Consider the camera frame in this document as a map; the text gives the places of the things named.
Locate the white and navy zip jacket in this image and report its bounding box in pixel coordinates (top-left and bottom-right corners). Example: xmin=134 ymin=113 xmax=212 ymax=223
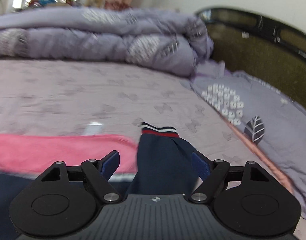
xmin=0 ymin=122 xmax=199 ymax=239

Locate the pink bunny print blanket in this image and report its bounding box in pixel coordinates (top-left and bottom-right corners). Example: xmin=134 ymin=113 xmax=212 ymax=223
xmin=0 ymin=134 xmax=137 ymax=175

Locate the purple patterned pillow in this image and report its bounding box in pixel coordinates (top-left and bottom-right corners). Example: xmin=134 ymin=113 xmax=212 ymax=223
xmin=189 ymin=61 xmax=306 ymax=219

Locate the purple bed sheet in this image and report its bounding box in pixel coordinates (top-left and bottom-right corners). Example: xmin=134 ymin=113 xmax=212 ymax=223
xmin=0 ymin=59 xmax=292 ymax=190

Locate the dark olive headboard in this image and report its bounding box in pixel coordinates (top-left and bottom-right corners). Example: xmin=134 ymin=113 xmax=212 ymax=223
xmin=196 ymin=8 xmax=306 ymax=109

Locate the purple folded quilt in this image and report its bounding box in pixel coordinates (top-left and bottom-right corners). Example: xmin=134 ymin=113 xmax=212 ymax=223
xmin=0 ymin=7 xmax=214 ymax=77

